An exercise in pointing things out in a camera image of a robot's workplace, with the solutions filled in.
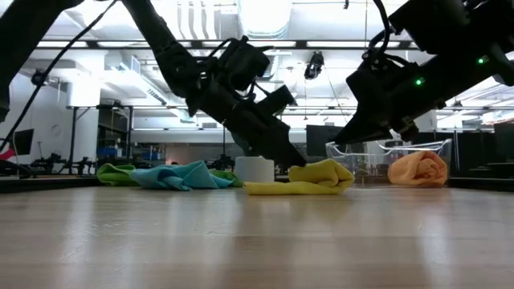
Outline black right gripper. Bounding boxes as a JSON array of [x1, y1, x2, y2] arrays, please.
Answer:
[[331, 55, 447, 146]]

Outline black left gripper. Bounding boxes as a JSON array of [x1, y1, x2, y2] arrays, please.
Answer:
[[186, 79, 309, 170]]

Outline yellow microfiber towel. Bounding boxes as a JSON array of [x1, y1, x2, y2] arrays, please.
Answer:
[[243, 158, 355, 197]]

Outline clear plastic basket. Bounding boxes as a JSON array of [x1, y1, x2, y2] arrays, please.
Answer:
[[324, 138, 454, 189]]

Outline orange microfiber towel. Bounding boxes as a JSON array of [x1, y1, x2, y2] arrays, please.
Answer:
[[387, 150, 449, 188]]

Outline blue microfiber towel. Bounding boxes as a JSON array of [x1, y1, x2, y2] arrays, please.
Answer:
[[130, 160, 235, 192]]

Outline green microfiber towel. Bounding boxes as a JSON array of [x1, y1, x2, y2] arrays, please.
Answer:
[[96, 162, 244, 188]]

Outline black desktop monitor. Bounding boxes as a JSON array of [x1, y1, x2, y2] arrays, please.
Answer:
[[305, 124, 345, 158]]

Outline white round plant pot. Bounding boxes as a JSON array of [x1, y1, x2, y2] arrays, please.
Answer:
[[235, 156, 276, 184]]

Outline green succulent plant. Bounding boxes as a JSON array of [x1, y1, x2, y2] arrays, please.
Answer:
[[230, 130, 260, 158]]

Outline black ceiling spotlight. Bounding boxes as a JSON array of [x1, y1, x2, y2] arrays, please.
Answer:
[[31, 67, 49, 88], [304, 51, 325, 80]]

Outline large black monitor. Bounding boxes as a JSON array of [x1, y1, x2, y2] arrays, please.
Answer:
[[492, 122, 514, 162]]

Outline black shelf rack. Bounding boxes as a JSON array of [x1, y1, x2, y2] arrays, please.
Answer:
[[95, 104, 134, 158]]

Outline white cabinet box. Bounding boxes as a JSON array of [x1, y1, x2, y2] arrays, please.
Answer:
[[66, 78, 101, 108]]

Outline small black monitor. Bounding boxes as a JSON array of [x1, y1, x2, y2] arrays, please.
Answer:
[[11, 128, 35, 156]]

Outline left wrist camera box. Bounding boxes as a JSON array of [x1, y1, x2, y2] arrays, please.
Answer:
[[256, 84, 298, 118]]

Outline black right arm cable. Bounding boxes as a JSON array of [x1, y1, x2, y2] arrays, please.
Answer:
[[367, 0, 393, 61]]

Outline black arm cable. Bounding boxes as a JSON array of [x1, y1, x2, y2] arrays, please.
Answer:
[[367, 0, 393, 61], [0, 0, 117, 152]]

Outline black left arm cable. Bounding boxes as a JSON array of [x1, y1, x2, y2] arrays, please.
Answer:
[[0, 0, 117, 152]]

